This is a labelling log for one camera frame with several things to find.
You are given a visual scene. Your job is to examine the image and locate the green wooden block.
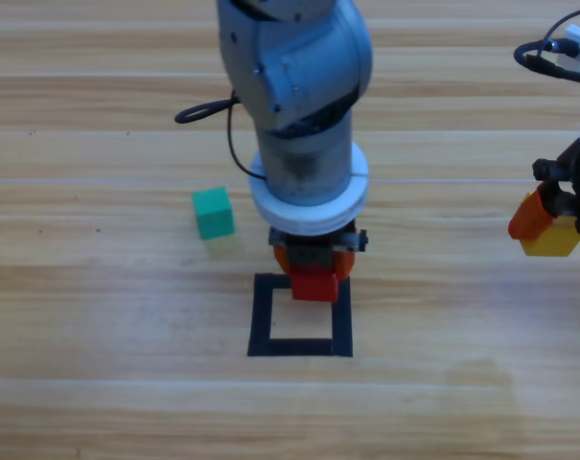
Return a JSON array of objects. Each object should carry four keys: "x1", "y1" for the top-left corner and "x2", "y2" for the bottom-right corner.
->
[{"x1": 191, "y1": 186, "x2": 237, "y2": 242}]

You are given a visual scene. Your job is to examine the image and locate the yellow wooden block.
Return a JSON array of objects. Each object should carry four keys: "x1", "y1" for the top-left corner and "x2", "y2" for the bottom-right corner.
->
[{"x1": 519, "y1": 215, "x2": 580, "y2": 259}]

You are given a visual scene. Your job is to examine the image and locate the red wooden block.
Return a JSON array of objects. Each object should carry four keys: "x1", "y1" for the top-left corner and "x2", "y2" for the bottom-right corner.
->
[{"x1": 290, "y1": 264, "x2": 341, "y2": 304}]

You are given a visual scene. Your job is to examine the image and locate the black camera cable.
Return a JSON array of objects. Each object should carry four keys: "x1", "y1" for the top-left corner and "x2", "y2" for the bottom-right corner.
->
[
  {"x1": 174, "y1": 88, "x2": 267, "y2": 182},
  {"x1": 513, "y1": 7, "x2": 580, "y2": 87}
]

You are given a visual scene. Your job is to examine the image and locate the black tape square outline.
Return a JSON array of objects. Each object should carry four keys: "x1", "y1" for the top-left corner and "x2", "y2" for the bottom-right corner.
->
[{"x1": 246, "y1": 272, "x2": 355, "y2": 359}]

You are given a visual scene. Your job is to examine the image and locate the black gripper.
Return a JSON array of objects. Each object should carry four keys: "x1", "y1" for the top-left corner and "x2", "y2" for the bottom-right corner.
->
[
  {"x1": 268, "y1": 220, "x2": 369, "y2": 285},
  {"x1": 507, "y1": 137, "x2": 580, "y2": 241}
]

